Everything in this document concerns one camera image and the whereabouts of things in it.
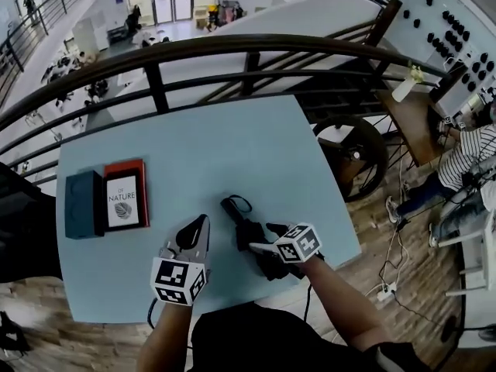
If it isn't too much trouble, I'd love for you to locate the white vase with flowers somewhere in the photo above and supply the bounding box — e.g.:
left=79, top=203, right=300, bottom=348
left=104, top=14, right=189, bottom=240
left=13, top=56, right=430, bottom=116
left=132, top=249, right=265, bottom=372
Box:
left=391, top=62, right=425, bottom=103

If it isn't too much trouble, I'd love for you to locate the black mesh office chair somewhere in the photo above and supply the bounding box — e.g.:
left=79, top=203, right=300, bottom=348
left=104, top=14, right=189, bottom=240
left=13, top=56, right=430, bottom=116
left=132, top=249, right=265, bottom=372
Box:
left=0, top=160, right=65, bottom=284

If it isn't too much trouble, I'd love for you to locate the grey balcony railing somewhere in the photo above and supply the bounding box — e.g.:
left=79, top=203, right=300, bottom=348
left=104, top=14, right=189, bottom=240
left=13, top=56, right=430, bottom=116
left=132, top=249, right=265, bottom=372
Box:
left=0, top=0, right=94, bottom=104

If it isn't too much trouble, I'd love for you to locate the wooden side table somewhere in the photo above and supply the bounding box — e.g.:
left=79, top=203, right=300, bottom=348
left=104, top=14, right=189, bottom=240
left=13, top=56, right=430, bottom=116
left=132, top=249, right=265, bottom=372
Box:
left=377, top=89, right=450, bottom=168

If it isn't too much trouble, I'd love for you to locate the white cable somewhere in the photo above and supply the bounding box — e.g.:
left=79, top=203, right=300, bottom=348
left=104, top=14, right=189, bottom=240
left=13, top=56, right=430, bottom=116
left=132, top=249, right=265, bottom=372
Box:
left=363, top=222, right=411, bottom=298

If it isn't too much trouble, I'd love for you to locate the white power strip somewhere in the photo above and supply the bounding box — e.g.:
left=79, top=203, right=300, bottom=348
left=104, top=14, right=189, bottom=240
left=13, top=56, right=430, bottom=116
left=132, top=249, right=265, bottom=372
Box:
left=376, top=281, right=398, bottom=301

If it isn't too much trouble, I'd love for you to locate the black metal railing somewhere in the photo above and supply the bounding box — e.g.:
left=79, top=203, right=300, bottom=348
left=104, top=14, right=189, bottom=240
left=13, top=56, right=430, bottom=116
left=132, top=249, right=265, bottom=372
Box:
left=0, top=33, right=450, bottom=177

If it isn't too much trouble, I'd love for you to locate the group of black wall-mounted items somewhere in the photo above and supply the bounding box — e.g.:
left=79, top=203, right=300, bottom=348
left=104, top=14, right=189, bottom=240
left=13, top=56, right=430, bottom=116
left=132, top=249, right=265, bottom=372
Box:
left=402, top=0, right=496, bottom=92

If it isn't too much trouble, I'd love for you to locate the round dark wicker chair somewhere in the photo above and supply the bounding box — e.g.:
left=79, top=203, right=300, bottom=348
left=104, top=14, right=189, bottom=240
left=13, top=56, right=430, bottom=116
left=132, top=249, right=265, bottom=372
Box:
left=312, top=114, right=388, bottom=204

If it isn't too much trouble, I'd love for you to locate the dark teal box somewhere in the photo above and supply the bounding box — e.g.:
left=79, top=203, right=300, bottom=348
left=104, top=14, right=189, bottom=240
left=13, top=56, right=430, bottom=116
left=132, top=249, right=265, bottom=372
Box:
left=64, top=170, right=105, bottom=240

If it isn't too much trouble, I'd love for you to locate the person's right forearm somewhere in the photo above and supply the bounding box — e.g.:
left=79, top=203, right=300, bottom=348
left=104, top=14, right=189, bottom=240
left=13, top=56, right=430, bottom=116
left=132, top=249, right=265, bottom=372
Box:
left=300, top=257, right=391, bottom=354

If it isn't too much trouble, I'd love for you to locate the red book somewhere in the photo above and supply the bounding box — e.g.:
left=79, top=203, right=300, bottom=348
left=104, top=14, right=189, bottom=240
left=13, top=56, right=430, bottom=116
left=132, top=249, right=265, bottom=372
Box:
left=102, top=159, right=151, bottom=233

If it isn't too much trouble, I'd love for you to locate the light blue table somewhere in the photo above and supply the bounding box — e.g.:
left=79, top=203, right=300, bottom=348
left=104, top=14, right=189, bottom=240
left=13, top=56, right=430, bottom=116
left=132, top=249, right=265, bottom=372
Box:
left=56, top=94, right=363, bottom=325

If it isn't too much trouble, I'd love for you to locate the person's black clothing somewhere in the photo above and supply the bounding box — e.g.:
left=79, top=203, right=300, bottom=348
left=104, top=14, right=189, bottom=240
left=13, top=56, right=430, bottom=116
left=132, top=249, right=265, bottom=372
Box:
left=191, top=302, right=427, bottom=372

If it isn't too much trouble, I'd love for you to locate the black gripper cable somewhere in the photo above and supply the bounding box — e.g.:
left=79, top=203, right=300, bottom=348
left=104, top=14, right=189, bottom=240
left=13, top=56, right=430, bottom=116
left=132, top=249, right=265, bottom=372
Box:
left=303, top=283, right=314, bottom=322
left=146, top=296, right=160, bottom=329

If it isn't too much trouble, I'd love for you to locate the white desk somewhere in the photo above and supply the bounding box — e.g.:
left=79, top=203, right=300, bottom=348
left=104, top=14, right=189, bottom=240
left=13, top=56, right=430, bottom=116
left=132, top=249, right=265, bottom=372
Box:
left=445, top=207, right=496, bottom=298

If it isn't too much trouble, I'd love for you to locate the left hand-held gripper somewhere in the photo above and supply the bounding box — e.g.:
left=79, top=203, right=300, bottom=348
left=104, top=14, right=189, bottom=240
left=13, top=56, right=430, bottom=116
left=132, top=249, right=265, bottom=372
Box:
left=150, top=213, right=212, bottom=308

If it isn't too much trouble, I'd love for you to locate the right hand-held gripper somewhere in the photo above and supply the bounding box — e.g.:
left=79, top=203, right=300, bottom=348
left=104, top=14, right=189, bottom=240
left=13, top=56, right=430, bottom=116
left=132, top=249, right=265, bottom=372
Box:
left=247, top=222, right=326, bottom=266

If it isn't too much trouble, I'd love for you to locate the person's left forearm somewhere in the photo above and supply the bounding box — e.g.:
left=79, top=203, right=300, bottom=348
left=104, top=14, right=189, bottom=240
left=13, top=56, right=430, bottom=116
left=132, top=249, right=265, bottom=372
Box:
left=135, top=302, right=195, bottom=372

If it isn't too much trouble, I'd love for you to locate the black umbrella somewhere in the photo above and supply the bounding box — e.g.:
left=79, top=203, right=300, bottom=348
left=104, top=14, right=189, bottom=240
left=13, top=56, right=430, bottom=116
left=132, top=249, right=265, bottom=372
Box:
left=220, top=195, right=307, bottom=282

